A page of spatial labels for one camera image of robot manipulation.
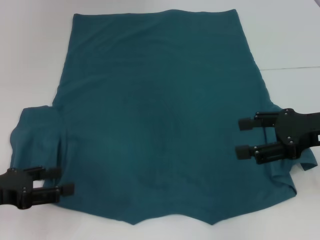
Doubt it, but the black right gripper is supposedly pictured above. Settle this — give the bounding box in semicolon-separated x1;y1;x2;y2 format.
234;108;320;165

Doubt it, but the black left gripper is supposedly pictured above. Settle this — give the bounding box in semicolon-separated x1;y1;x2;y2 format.
0;166;75;210

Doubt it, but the teal blue shirt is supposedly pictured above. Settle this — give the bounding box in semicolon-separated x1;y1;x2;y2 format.
9;9;316;224

